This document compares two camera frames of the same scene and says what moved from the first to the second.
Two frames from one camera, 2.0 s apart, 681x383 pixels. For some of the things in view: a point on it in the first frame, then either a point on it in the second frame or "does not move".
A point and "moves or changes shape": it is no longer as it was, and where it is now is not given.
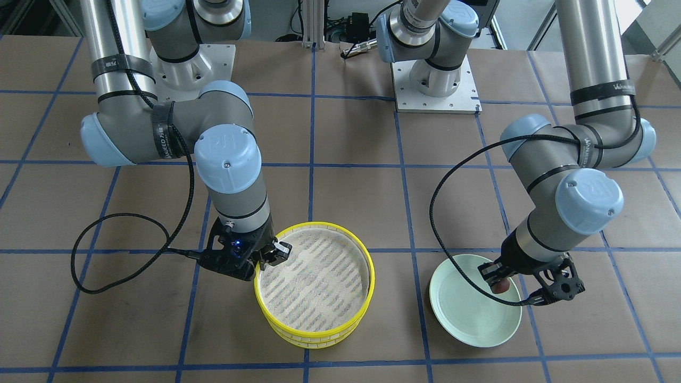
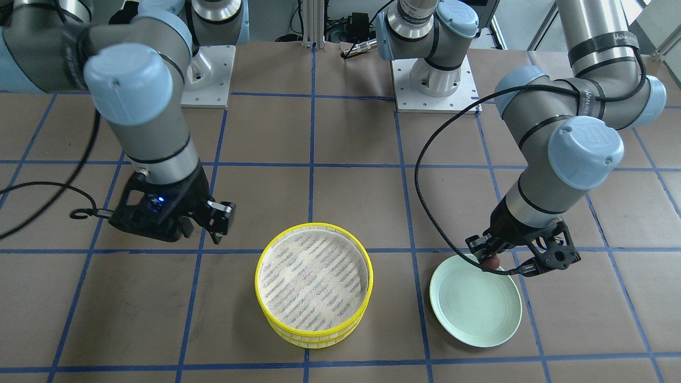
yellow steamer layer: [317, 344] does not move
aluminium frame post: [313, 24] does not move
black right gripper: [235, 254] -> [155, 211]
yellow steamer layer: [324, 285] does not move
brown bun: [500, 286] moves or changes shape
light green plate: [478, 319] does not move
